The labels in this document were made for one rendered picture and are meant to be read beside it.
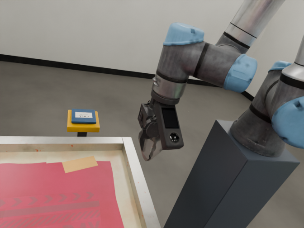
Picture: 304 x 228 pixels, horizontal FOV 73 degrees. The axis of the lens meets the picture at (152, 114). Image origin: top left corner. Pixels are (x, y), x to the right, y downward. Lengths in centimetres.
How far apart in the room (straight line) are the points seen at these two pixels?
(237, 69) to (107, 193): 49
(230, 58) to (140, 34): 352
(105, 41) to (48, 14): 92
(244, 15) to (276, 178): 45
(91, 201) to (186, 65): 45
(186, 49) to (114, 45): 347
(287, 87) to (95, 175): 57
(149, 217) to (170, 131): 26
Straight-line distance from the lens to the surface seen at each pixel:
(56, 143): 77
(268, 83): 58
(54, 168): 73
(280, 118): 44
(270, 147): 62
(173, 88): 46
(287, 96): 46
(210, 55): 43
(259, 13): 55
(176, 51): 43
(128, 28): 384
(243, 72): 43
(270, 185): 73
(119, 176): 72
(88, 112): 96
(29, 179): 71
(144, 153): 57
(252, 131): 61
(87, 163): 74
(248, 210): 79
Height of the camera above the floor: 149
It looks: 30 degrees down
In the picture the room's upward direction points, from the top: 16 degrees clockwise
